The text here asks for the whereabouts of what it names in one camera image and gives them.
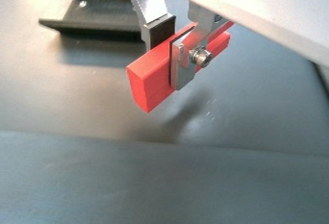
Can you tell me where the black curved holder stand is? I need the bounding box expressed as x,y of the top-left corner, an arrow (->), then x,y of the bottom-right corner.
39,0 -> 141,37

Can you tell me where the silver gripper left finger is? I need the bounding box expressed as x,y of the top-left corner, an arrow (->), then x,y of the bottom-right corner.
130,0 -> 177,50

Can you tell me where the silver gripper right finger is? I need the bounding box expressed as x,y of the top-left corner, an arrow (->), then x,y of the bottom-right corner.
172,2 -> 224,90

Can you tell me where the red double-square block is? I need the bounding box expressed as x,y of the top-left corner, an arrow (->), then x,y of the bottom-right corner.
126,20 -> 236,113

